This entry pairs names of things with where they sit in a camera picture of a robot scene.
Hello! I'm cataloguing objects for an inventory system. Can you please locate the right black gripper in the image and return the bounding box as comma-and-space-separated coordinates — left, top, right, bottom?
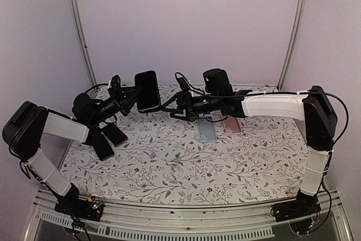
161, 91, 222, 122

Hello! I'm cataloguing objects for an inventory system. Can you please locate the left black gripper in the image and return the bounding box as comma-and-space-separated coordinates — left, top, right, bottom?
90, 85, 143, 125

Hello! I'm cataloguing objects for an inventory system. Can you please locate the light blue phone case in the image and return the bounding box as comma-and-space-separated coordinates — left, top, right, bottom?
197, 116, 217, 143

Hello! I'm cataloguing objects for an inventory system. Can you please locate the pink phone case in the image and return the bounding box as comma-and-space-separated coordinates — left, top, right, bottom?
222, 116, 242, 135

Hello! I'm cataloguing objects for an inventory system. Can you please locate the black phone white case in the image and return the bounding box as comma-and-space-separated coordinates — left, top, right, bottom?
91, 130, 115, 161

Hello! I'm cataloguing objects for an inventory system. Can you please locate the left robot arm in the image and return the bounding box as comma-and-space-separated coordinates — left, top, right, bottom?
2, 86, 140, 215

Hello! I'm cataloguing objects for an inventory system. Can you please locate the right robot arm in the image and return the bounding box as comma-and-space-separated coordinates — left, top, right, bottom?
161, 68, 337, 216

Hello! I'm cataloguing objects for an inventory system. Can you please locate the floral patterned table mat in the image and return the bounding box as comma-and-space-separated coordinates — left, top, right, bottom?
55, 84, 319, 207

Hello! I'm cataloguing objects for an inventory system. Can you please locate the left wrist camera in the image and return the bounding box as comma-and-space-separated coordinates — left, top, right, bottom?
107, 75, 121, 97

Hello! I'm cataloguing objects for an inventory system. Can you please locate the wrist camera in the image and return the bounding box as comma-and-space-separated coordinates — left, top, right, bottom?
177, 77, 195, 97
107, 75, 121, 97

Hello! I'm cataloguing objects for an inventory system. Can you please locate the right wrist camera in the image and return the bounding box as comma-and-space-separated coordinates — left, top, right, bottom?
177, 77, 195, 97

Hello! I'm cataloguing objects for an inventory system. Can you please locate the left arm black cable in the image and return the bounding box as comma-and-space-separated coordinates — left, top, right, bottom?
84, 82, 111, 97

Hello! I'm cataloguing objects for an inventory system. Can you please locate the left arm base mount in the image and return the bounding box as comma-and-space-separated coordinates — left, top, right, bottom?
54, 197, 104, 222

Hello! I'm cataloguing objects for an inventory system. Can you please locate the front aluminium rail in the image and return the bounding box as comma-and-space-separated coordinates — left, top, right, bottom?
24, 189, 356, 240

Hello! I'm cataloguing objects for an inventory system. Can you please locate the left aluminium frame post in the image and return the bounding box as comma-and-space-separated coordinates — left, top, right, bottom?
69, 0, 98, 86

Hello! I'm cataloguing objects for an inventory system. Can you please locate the aluminium frame post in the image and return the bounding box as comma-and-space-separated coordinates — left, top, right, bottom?
69, 0, 98, 86
277, 0, 306, 90

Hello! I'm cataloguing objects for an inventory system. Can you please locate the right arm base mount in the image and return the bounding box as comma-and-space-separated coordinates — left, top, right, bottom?
270, 200, 321, 222

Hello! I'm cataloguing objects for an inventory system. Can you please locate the right aluminium frame post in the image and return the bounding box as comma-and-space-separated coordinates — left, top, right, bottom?
277, 0, 306, 90

